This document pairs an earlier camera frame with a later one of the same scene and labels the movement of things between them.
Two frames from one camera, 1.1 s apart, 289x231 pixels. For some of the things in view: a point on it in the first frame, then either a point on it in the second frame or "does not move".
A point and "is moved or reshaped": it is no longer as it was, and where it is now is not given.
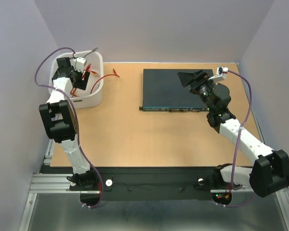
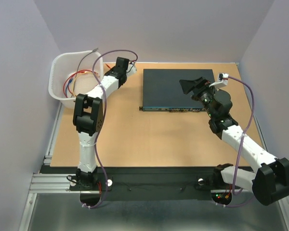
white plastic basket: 92,96 does not move
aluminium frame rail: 59,183 does not move
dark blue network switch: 163,91 does not move
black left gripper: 81,84 -> 111,70
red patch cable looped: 73,89 is moved or reshaped
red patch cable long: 115,74 -> 108,66
